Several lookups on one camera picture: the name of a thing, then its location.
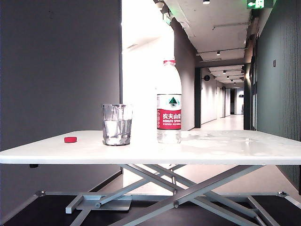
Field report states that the clear octagonal glass cup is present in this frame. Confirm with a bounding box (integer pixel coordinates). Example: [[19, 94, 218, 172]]
[[102, 103, 133, 146]]

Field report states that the green exit sign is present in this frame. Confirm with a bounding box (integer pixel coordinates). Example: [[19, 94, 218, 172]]
[[246, 0, 275, 9]]

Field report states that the white scissor table frame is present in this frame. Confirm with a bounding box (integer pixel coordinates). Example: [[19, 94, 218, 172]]
[[65, 164, 283, 226]]

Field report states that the grey metal base frame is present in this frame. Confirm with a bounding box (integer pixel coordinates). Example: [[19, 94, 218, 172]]
[[0, 190, 301, 226]]

